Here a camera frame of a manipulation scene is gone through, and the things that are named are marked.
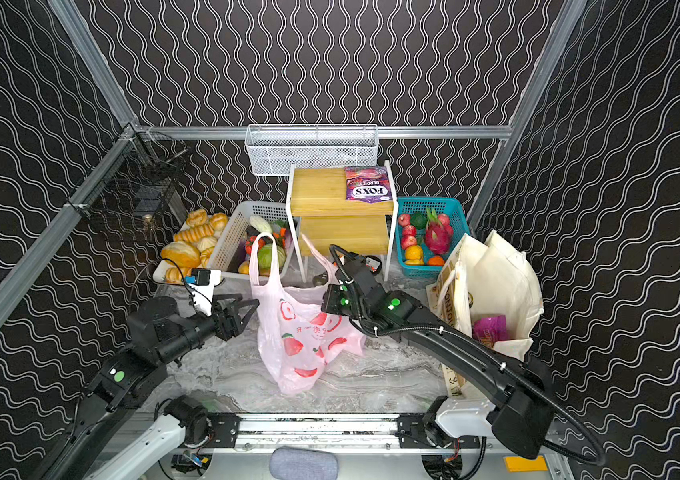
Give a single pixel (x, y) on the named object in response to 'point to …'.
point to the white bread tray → (160, 270)
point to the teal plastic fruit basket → (449, 206)
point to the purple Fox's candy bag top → (369, 184)
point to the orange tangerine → (436, 261)
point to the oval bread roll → (181, 253)
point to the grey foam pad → (297, 463)
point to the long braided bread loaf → (173, 274)
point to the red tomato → (248, 247)
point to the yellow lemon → (414, 252)
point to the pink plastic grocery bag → (299, 337)
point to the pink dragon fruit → (438, 232)
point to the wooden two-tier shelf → (318, 197)
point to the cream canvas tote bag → (486, 277)
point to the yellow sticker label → (519, 464)
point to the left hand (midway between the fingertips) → (253, 300)
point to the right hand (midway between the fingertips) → (321, 297)
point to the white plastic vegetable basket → (255, 240)
